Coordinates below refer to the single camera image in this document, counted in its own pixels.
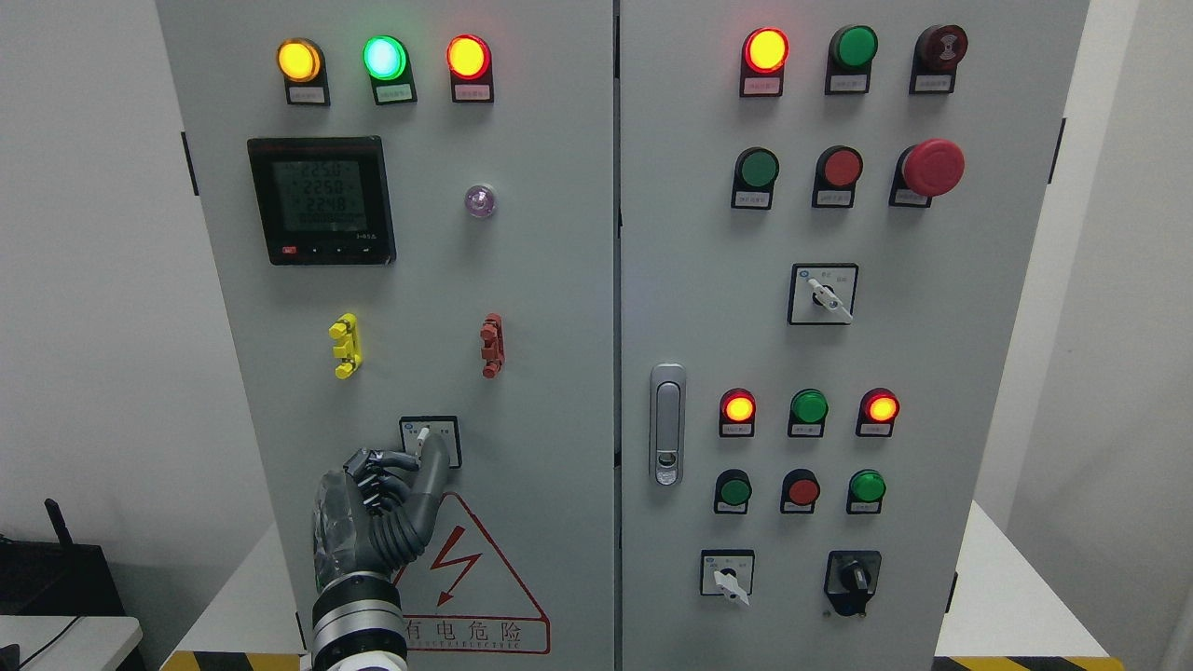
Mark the green push button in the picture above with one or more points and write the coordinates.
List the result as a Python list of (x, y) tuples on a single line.
[(732, 492), (866, 491), (848, 65)]

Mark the red terminal connector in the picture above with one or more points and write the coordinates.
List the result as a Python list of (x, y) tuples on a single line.
[(492, 345)]

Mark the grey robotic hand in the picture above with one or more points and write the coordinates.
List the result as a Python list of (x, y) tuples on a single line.
[(378, 512)]

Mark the dark red buzzer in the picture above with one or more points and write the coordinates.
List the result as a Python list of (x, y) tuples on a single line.
[(938, 51)]

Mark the clear round lamp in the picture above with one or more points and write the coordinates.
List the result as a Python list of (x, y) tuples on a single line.
[(480, 201)]

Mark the silver black robot forearm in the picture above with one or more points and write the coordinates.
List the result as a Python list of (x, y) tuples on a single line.
[(358, 625)]

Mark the red lit indicator lower right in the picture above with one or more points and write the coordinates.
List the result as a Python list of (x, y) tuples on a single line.
[(878, 410)]

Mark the black device with antenna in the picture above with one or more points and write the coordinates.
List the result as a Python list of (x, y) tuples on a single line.
[(61, 578)]

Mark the grey left cabinet door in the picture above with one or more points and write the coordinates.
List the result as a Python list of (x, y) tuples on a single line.
[(537, 441)]

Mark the grey cabinet door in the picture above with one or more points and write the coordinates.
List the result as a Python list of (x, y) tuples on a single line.
[(707, 286), (537, 441)]

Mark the yellow terminal connector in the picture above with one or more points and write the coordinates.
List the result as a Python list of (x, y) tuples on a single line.
[(346, 345)]

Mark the green push button second row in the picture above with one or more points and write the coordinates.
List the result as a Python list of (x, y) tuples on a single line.
[(755, 174)]

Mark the green push button lower left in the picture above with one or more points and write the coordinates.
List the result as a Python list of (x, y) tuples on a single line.
[(732, 492)]

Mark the black rotary switch bottom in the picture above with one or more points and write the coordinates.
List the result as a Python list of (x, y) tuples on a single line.
[(851, 580)]

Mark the silver door lock handle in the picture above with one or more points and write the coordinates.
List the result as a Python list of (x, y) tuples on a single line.
[(668, 398)]

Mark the white rotary switch bottom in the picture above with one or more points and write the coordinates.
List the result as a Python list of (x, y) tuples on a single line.
[(728, 574)]

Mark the green push button top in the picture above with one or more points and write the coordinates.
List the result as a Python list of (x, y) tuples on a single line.
[(848, 65)]

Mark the yellow indicator light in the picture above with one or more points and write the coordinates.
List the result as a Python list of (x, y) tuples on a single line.
[(302, 66)]

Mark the green push button lower right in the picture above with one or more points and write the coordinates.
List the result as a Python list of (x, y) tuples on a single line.
[(866, 491)]

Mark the white rotary light switch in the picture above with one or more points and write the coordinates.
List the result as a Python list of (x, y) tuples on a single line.
[(417, 430)]

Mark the red lit indicator light left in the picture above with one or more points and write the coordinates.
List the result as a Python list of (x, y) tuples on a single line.
[(470, 63)]

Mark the green indicator lower middle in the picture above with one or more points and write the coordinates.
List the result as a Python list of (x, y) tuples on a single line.
[(808, 412)]

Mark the white side table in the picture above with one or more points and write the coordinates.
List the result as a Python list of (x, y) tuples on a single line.
[(92, 643)]

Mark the grey right cabinet door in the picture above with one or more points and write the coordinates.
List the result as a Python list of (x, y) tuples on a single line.
[(707, 286)]

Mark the red push button second row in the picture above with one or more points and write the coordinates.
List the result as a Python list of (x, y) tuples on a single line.
[(838, 170)]

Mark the white cabinet platform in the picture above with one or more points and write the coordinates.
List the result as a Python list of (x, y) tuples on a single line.
[(1003, 616)]

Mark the white rotary switch upper right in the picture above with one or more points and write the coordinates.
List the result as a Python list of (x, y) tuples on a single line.
[(822, 293)]

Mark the black digital power meter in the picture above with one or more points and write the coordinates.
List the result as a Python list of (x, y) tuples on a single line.
[(323, 200)]

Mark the red emergency stop button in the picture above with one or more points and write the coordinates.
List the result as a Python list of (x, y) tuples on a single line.
[(925, 171)]

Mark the green lit indicator light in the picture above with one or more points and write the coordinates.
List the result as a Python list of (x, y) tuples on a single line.
[(390, 70)]

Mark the red push button lower middle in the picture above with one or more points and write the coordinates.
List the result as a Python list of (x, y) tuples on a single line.
[(799, 492)]

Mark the red electric warning sticker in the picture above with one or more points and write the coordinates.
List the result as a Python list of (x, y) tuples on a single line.
[(463, 595)]

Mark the red lit indicator lower left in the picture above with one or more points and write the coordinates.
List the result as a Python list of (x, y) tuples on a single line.
[(738, 414)]

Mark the red lit indicator top right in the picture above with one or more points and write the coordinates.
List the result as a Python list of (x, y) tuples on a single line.
[(763, 58)]

